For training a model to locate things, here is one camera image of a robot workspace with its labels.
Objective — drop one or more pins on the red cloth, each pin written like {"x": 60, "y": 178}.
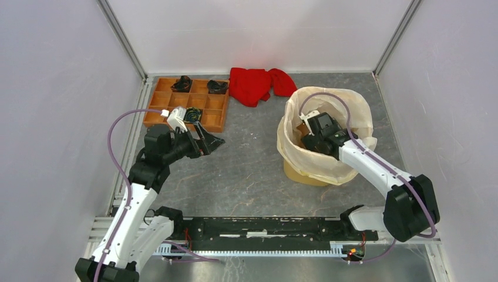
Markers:
{"x": 249, "y": 86}

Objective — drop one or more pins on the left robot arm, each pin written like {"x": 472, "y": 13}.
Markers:
{"x": 123, "y": 251}

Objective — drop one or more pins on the yellow mesh trash bin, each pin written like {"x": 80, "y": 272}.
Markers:
{"x": 297, "y": 177}

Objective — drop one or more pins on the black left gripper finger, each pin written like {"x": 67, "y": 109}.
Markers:
{"x": 202, "y": 134}
{"x": 210, "y": 143}

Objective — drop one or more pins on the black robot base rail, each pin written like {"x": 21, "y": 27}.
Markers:
{"x": 265, "y": 236}

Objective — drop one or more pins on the black rolled item back right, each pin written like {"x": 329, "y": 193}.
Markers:
{"x": 217, "y": 87}

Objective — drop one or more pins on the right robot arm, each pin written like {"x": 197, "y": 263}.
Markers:
{"x": 410, "y": 203}

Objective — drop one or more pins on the black green rolled item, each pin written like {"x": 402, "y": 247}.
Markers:
{"x": 193, "y": 115}

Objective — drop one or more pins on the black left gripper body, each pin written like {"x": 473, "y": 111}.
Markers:
{"x": 195, "y": 147}

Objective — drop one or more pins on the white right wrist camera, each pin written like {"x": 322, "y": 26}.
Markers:
{"x": 308, "y": 118}

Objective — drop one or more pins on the black rolled item back left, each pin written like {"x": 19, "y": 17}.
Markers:
{"x": 182, "y": 85}

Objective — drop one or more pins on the orange wooden compartment tray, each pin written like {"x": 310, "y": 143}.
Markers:
{"x": 214, "y": 106}

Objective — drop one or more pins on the pale yellow plastic trash bag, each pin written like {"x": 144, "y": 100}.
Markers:
{"x": 315, "y": 165}

